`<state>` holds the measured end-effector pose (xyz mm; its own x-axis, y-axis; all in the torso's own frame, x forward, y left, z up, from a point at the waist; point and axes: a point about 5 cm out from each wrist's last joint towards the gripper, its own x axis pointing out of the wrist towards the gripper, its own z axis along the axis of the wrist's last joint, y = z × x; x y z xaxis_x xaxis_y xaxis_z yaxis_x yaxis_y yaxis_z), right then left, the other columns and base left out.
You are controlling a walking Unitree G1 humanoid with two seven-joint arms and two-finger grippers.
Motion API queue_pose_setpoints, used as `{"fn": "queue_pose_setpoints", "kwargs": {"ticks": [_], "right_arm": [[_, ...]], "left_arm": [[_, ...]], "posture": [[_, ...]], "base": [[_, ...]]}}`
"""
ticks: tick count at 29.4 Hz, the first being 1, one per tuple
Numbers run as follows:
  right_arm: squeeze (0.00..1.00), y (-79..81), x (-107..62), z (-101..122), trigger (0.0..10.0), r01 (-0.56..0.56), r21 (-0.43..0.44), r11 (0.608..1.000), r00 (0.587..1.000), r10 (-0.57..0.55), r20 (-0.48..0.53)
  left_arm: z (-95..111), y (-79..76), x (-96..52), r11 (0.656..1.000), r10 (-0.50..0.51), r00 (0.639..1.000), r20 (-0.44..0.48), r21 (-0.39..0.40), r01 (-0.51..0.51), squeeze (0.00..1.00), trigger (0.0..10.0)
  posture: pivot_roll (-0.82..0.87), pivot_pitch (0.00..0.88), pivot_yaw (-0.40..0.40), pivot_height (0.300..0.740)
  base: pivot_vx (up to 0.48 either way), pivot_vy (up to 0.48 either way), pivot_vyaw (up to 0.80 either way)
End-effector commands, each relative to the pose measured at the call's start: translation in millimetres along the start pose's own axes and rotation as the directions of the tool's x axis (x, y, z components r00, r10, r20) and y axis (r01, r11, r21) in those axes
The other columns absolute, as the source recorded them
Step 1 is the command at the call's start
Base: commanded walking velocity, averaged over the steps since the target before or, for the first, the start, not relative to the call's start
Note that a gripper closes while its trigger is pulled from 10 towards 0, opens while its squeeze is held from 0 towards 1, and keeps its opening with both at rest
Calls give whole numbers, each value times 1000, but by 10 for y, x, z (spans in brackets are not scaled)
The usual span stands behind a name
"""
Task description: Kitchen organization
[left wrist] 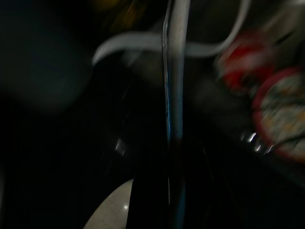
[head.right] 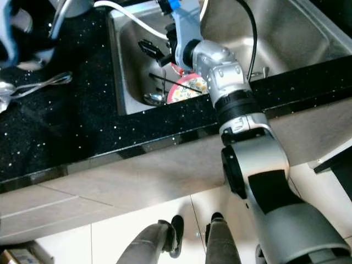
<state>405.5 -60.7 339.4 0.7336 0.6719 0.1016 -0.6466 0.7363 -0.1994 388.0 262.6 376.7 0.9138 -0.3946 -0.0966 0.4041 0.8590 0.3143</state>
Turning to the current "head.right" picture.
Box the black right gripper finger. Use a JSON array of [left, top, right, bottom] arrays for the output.
[[140, 41, 169, 62]]

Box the red and white bowl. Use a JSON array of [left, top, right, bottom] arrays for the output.
[[169, 60, 190, 78]]

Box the black chopstick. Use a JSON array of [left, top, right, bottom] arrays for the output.
[[150, 73, 203, 92]]

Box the pink rimmed floral plate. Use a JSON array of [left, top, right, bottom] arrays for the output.
[[166, 73, 212, 105]]

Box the metal spoon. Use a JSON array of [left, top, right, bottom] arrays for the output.
[[0, 88, 45, 113], [143, 92, 166, 106], [0, 71, 73, 98]]

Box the grey cylindrical container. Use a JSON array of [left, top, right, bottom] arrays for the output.
[[58, 0, 94, 17]]

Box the grey cabinet door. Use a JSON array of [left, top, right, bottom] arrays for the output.
[[44, 91, 352, 212]]

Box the stainless steel sink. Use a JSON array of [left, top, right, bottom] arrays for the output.
[[107, 0, 352, 116]]

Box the grey robot left leg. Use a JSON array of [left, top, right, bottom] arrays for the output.
[[115, 214, 185, 264]]

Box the grey robot leg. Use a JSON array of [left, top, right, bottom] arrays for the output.
[[115, 214, 185, 264], [205, 212, 243, 264]]

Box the grey robot right leg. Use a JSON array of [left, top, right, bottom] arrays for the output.
[[205, 212, 243, 264]]

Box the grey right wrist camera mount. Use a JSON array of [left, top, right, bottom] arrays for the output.
[[170, 0, 204, 65]]

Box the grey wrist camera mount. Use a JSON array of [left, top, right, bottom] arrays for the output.
[[170, 0, 204, 65], [0, 0, 23, 69]]

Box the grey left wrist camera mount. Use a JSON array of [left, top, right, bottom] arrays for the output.
[[0, 0, 23, 69]]

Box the white flexible hose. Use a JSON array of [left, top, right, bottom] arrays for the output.
[[93, 0, 170, 42]]

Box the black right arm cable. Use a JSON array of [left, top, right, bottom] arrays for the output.
[[157, 0, 259, 80]]

